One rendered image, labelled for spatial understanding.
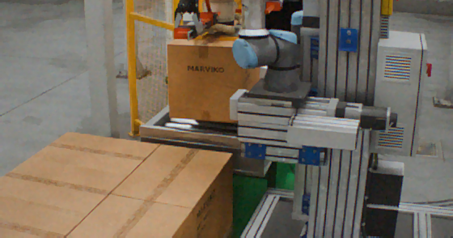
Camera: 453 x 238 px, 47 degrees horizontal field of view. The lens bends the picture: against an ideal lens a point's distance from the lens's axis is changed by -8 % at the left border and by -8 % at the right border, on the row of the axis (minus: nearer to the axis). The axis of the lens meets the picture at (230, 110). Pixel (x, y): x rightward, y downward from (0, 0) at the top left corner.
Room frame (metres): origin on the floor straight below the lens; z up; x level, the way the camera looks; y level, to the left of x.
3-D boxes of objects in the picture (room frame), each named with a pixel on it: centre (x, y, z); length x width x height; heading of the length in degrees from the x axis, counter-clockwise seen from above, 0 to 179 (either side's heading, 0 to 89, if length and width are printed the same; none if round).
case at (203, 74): (3.03, 0.06, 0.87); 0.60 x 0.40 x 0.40; 167
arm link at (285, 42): (2.14, -0.20, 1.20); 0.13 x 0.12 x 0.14; 124
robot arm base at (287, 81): (2.14, -0.20, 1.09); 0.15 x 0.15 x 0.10
